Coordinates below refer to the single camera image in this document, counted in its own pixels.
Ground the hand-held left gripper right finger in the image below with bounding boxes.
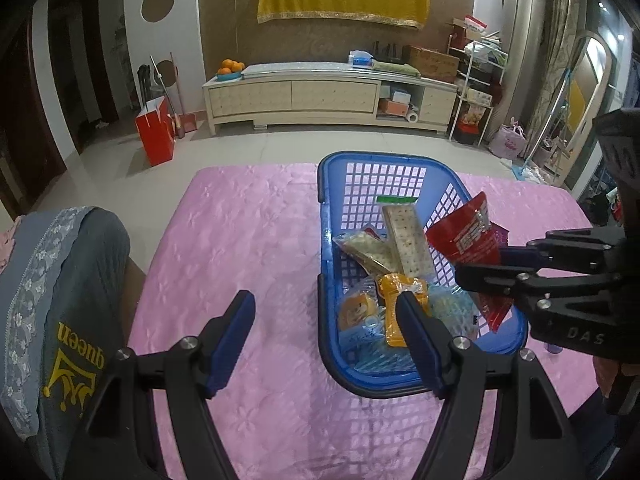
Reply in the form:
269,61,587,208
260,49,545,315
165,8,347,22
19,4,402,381
395,291,588,480

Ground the blue plastic basket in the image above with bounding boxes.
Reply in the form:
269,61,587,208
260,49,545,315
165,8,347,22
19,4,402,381
316,151,530,400

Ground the white-handled mop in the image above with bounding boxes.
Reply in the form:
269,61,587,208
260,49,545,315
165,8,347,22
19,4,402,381
150,52,183,138

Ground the grey chair cover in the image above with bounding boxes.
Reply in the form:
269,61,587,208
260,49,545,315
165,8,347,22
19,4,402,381
0,205,132,480

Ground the clear bag of small cakes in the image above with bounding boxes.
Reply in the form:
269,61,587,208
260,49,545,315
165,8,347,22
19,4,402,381
337,280,478,376

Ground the pink tablecloth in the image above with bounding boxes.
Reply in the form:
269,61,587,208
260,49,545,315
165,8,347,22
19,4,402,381
127,162,608,480

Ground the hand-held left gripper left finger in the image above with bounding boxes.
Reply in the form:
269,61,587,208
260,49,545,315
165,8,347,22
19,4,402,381
70,290,257,480

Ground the brown cardboard box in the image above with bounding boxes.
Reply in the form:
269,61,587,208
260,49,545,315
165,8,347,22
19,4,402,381
402,45,461,83

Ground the black upright floor tool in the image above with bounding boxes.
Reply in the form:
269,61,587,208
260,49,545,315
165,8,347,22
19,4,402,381
137,64,153,111

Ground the red paper bag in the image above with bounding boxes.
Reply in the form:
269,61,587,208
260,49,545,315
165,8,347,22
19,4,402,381
134,96,177,167

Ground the red dustpan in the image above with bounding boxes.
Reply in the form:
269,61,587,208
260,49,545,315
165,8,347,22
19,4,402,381
174,112,199,137

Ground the large red snack packet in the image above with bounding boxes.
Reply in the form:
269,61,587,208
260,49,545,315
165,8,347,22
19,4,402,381
425,191,516,333

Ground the green-edged cracker packet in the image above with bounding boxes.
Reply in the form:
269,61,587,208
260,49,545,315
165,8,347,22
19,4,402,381
377,196,436,278

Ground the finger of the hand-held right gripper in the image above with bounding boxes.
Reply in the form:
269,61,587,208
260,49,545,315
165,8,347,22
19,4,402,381
500,227,626,273
455,262,626,358

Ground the tall standing air conditioner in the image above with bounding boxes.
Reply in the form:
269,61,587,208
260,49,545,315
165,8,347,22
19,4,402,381
500,0,548,126

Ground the standing mirror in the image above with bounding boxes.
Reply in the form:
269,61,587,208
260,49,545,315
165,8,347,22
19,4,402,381
557,32,613,186

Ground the clear cracker packet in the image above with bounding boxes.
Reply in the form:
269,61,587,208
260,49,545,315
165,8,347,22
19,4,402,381
332,230,401,281

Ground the cream low cabinet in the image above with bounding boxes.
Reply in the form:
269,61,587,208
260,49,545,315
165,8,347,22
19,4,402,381
201,61,460,136

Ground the pink bag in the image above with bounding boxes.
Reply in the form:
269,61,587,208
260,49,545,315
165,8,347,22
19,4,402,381
487,117,528,158

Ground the patterned curtain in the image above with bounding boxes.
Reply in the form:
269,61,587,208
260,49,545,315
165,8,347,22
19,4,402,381
530,0,583,136

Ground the white metal rack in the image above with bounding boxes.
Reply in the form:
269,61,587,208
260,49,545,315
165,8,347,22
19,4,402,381
447,17,508,147

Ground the yellow snack packet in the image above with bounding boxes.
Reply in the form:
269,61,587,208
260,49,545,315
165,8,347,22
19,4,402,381
375,272,431,348

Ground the green cushion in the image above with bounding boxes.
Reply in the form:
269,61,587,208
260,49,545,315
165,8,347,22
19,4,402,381
372,60,421,77

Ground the plate of oranges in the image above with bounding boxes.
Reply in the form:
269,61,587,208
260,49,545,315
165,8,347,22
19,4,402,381
216,59,246,81

